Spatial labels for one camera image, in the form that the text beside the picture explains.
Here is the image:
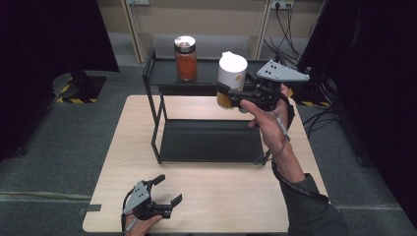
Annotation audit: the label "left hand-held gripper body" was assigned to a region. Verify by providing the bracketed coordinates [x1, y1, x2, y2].
[123, 180, 174, 221]

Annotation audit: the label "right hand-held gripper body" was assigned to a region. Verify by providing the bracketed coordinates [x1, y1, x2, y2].
[243, 58, 311, 112]

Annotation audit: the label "white-lidded seasoning jar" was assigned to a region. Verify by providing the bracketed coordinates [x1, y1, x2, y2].
[215, 50, 249, 110]

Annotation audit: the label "black metal two-tier rack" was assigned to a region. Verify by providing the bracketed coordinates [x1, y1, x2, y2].
[142, 47, 291, 166]

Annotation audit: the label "silver-lidded orange spice jar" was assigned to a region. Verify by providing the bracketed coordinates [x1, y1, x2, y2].
[173, 34, 199, 83]

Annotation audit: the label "person's left hand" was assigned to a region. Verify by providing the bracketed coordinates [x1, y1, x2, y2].
[125, 213, 164, 236]

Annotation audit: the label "person's right hand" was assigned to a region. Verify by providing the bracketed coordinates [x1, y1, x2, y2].
[239, 83, 293, 157]

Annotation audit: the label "black stand base striped tape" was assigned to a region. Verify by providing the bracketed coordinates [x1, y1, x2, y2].
[286, 69, 332, 108]
[52, 70, 108, 105]

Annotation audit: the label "grey floor tape piece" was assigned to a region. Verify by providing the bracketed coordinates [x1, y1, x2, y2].
[78, 204, 103, 216]

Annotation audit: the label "black curtain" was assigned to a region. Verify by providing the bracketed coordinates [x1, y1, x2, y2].
[0, 0, 120, 162]
[296, 0, 417, 229]

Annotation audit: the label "beige wooden cabinet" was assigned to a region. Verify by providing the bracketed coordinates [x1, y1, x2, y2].
[96, 0, 327, 64]

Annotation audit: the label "left hand-held gripper cable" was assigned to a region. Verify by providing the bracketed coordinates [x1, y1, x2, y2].
[120, 192, 140, 236]

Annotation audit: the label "hand-held gripper cable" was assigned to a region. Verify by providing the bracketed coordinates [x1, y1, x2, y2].
[253, 111, 330, 203]
[120, 192, 140, 236]

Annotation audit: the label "bundle of black cables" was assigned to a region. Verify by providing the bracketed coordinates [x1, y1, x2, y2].
[263, 2, 303, 67]

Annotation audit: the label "black floor cables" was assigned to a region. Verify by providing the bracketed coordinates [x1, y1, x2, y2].
[302, 103, 339, 140]

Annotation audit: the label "white wall power socket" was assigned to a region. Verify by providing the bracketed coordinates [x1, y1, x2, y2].
[269, 0, 295, 10]

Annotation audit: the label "grey floor cable strip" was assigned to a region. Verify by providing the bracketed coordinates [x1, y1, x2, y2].
[0, 190, 93, 203]

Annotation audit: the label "right hand-held gripper cable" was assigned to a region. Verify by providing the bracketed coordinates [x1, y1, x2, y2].
[253, 111, 330, 203]

